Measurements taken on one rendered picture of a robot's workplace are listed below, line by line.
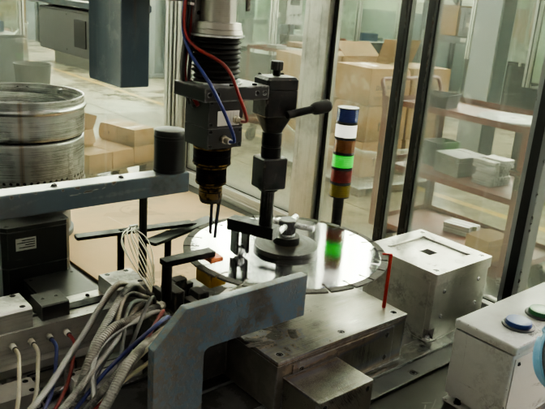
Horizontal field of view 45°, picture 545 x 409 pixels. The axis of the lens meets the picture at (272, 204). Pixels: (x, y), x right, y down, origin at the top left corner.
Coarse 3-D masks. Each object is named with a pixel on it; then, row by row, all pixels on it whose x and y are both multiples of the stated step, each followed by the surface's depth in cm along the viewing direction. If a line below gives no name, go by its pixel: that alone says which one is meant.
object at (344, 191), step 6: (330, 186) 140; (336, 186) 139; (342, 186) 139; (348, 186) 139; (330, 192) 141; (336, 192) 139; (342, 192) 139; (348, 192) 140; (336, 198) 140; (342, 198) 140
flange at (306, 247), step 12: (264, 240) 115; (276, 240) 113; (288, 240) 112; (300, 240) 116; (312, 240) 117; (264, 252) 111; (276, 252) 110; (288, 252) 111; (300, 252) 111; (312, 252) 112
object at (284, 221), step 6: (294, 216) 117; (276, 222) 114; (282, 222) 113; (288, 222) 112; (294, 222) 113; (282, 228) 111; (288, 228) 113; (294, 228) 113; (300, 228) 113; (306, 228) 112; (312, 228) 112; (282, 234) 113; (288, 234) 113; (294, 234) 114
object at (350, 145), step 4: (336, 140) 137; (340, 140) 136; (344, 140) 136; (348, 140) 136; (352, 140) 136; (336, 144) 137; (340, 144) 136; (344, 144) 136; (348, 144) 136; (352, 144) 137; (336, 148) 137; (340, 148) 137; (344, 148) 136; (348, 148) 136; (352, 148) 137; (336, 152) 137; (340, 152) 137; (344, 152) 137; (348, 152) 137; (352, 152) 137
